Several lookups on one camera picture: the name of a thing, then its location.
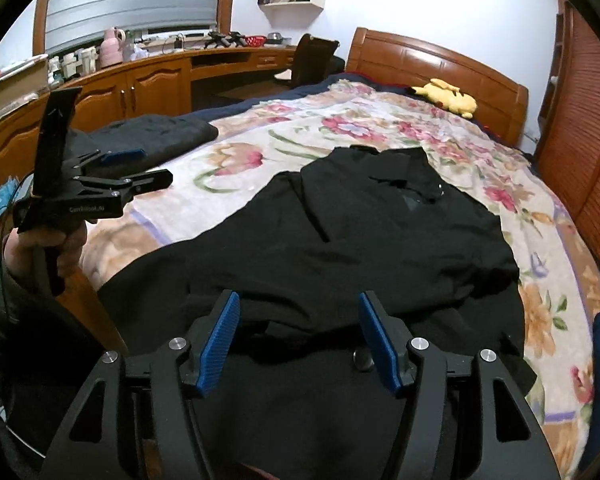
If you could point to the pink jug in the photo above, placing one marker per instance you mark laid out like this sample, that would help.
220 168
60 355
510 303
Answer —
111 50

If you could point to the cardboard box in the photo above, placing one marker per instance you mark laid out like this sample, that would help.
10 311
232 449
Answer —
17 85

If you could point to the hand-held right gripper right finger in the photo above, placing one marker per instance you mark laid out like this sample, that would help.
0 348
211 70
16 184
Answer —
380 345

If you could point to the black button coat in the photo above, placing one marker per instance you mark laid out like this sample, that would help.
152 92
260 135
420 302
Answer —
340 240

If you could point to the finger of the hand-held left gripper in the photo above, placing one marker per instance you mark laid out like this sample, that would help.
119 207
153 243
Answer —
122 156
145 181

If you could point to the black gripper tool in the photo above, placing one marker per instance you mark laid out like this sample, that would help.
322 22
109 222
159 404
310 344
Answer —
237 39
217 40

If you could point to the dark grey folded garment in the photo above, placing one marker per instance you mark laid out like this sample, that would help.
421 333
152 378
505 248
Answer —
160 137

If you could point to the wooden desk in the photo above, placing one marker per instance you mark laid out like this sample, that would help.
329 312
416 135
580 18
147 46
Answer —
150 80

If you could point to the metal bowl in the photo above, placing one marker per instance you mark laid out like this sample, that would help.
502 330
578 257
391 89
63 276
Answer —
275 38

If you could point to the wooden headboard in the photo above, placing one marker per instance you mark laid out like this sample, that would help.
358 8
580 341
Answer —
430 60

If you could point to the floral blanket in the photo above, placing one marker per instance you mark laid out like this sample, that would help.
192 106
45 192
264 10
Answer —
330 125

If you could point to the navy blue bedsheet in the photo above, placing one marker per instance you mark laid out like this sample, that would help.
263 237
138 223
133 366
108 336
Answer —
280 101

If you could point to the grey window blind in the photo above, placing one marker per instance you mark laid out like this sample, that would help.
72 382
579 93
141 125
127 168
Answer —
130 5

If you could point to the person's left hand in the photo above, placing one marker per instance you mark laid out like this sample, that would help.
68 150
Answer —
17 255

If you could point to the yellow plush toy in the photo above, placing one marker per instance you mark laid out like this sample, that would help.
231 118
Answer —
450 97

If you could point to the brown chair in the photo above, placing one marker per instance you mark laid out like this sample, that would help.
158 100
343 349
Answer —
312 60

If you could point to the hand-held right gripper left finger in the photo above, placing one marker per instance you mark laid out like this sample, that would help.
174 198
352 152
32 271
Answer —
220 345

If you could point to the red basket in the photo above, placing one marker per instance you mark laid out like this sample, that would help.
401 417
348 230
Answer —
255 40

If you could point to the person's left forearm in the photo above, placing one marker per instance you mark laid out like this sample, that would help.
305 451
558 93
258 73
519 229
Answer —
10 340

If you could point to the wooden louvered wardrobe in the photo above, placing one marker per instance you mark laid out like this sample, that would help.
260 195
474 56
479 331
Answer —
590 135

